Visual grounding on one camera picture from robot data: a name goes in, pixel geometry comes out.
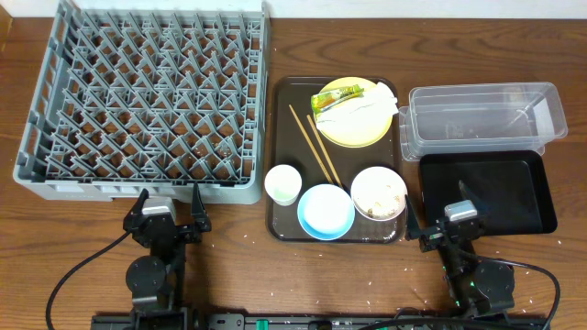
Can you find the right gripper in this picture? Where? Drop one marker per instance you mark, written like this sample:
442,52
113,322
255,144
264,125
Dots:
414,231

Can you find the clear plastic bin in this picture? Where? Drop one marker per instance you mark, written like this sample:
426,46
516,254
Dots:
481,118

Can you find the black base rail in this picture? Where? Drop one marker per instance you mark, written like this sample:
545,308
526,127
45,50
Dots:
229,321

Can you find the left wooden chopstick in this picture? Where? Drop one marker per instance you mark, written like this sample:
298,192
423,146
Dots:
310,144

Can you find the blue bowl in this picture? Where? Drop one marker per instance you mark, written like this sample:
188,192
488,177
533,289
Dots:
326,212

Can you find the pink bowl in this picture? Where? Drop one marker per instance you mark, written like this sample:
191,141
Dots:
373,177

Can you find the grey dish rack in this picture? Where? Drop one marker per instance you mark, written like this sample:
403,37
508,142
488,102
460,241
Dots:
168,102

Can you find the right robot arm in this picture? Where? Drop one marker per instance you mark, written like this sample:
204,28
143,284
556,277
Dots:
479,287

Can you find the leftover rice pile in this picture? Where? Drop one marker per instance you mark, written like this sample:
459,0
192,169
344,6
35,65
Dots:
380,202

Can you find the dark brown serving tray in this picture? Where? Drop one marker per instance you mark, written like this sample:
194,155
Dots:
291,97

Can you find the right wooden chopstick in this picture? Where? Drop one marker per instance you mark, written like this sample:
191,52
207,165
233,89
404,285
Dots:
324,150

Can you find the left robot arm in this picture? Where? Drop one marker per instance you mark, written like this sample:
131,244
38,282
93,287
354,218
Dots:
156,281

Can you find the white cup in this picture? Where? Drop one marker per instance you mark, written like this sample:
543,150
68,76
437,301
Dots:
283,184

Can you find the green snack wrapper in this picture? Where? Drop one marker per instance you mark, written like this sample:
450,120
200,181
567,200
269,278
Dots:
321,102

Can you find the black waste tray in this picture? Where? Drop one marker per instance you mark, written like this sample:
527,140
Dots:
512,185

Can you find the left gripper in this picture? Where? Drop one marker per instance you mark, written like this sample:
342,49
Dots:
166,227

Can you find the wooden chopstick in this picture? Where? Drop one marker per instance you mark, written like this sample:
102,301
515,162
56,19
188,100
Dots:
324,150
310,144

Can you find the white paper napkin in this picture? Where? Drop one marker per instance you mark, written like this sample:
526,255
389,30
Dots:
363,107

